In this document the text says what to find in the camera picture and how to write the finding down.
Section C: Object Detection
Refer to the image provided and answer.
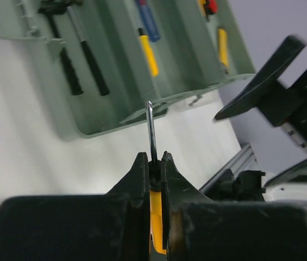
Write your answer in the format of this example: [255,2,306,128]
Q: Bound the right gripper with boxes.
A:
[214,35,307,153]

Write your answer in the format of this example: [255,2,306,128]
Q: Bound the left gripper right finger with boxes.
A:
[160,152,307,260]

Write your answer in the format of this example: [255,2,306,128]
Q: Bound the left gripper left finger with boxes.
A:
[0,152,150,260]

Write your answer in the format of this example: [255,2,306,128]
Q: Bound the yellow utility knife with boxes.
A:
[217,27,229,74]

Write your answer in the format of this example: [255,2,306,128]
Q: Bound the yellow handle screwdriver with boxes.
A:
[146,101,167,255]

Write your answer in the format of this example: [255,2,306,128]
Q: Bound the red black pliers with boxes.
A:
[206,0,218,15]

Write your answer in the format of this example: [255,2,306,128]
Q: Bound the yellow black screwdriver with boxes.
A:
[138,27,159,77]

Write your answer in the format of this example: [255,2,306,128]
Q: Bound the orange utility knife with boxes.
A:
[198,0,207,17]

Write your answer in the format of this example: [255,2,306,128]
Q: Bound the red blue screwdriver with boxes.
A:
[135,0,161,42]

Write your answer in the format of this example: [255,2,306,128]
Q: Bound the steel claw hammer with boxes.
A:
[63,1,110,96]

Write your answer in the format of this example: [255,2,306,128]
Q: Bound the green plastic toolbox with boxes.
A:
[0,1,255,140]

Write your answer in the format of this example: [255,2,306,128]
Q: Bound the black rubber mallet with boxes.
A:
[38,1,84,96]

